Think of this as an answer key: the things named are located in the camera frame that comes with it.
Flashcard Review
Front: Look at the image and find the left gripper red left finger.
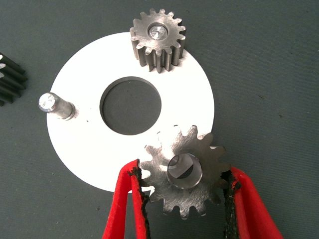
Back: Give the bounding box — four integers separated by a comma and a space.
101, 159, 152, 239

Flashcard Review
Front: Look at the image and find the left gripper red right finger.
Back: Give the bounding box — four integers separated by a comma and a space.
220, 166, 285, 239

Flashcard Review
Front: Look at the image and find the small steel planetary gear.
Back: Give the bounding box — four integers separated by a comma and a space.
0, 52, 28, 107
129, 8, 187, 73
139, 125, 232, 220

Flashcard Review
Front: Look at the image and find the round metal carrier plate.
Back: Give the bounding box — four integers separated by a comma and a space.
46, 31, 215, 193

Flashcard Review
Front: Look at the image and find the dark grey table cloth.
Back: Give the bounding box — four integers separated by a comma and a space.
0, 0, 319, 239

